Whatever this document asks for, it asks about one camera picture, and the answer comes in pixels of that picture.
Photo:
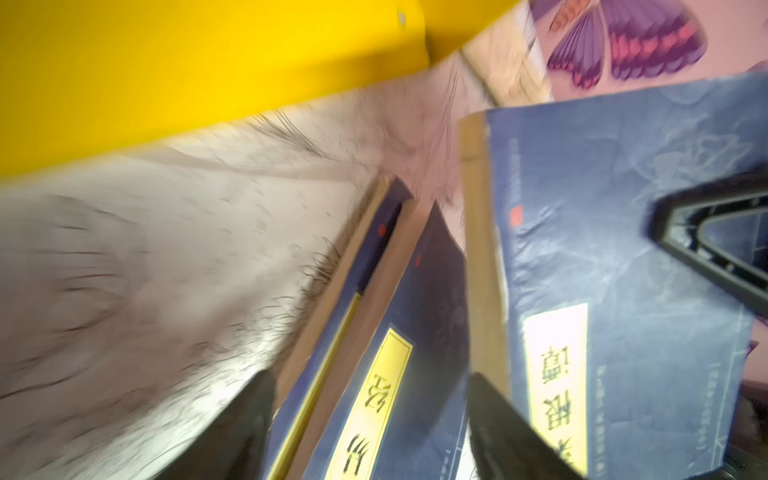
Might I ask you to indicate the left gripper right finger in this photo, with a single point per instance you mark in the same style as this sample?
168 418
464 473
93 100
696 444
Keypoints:
503 444

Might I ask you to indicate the blue book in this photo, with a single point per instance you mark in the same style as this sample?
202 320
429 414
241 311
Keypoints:
394 403
304 372
621 358

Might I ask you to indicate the yellow pink blue bookshelf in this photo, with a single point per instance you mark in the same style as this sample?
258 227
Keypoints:
82 78

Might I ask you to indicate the beige work glove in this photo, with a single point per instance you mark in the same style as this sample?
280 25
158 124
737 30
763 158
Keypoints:
506 58

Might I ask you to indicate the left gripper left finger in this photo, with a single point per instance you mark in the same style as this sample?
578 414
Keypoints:
234 444

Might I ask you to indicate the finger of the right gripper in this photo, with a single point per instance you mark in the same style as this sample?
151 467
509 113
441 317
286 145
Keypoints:
719 230

